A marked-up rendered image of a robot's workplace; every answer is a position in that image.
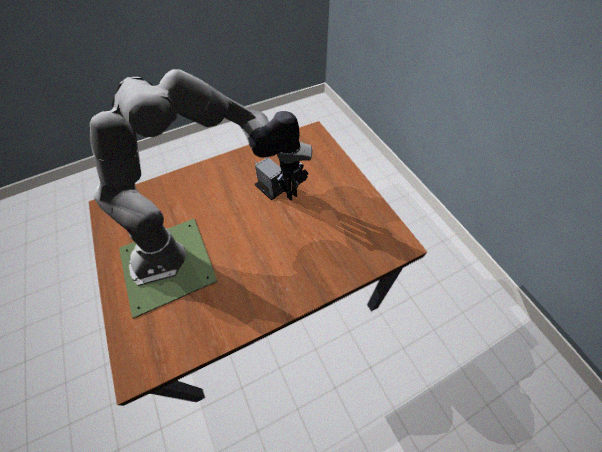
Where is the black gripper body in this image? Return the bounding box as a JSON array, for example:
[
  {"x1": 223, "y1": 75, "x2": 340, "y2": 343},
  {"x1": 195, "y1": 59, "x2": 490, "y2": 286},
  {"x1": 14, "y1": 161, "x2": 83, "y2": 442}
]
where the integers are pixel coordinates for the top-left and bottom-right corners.
[{"x1": 279, "y1": 160, "x2": 299, "y2": 178}]

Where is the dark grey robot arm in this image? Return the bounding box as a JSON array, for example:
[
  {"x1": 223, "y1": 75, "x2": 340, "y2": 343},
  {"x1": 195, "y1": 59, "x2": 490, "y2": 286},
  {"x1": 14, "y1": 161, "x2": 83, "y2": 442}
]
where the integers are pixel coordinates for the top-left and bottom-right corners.
[{"x1": 90, "y1": 70, "x2": 312, "y2": 286}]

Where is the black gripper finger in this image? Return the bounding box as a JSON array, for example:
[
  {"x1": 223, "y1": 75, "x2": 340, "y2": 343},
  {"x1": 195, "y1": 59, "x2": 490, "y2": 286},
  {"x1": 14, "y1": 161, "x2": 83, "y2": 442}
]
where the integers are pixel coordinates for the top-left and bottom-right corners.
[
  {"x1": 276, "y1": 172, "x2": 292, "y2": 200},
  {"x1": 291, "y1": 162, "x2": 304, "y2": 197}
]

